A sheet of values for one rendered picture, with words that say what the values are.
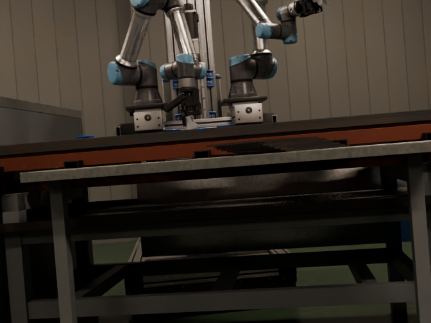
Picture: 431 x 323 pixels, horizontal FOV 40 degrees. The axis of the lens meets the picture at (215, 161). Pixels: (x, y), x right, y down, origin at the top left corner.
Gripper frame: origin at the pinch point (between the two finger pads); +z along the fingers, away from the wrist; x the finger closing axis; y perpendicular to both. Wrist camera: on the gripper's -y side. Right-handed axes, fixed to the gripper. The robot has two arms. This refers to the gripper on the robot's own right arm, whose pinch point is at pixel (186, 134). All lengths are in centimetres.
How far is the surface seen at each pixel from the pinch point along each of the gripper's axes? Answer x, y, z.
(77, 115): 44, -65, -17
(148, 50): 289, -80, -92
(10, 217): -61, -54, 26
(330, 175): 16, 62, 23
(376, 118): -62, 74, 2
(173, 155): -62, 6, 9
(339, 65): 342, 98, -69
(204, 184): 16.4, 3.9, 23.2
